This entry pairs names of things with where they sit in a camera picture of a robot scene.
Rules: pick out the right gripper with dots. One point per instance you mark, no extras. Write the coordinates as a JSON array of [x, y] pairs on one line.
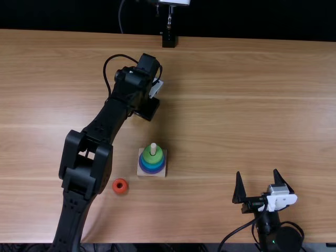
[[252, 203]]

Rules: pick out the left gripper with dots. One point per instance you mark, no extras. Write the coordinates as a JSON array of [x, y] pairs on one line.
[[149, 110]]

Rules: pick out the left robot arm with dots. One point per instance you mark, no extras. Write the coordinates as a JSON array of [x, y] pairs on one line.
[[78, 157]]

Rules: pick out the wooden peg base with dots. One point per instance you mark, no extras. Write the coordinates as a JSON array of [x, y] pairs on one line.
[[162, 174]]

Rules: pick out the black clamp stand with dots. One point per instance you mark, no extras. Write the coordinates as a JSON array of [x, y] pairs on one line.
[[169, 42]]

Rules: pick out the white mounted box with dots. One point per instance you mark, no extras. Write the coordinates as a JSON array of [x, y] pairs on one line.
[[174, 2]]

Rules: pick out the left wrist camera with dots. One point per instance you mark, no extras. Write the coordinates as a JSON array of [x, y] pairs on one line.
[[157, 88]]

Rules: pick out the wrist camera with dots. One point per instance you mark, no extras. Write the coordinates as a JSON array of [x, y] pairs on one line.
[[157, 88], [281, 199]]

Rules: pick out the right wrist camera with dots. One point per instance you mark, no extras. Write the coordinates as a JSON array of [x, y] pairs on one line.
[[281, 199]]

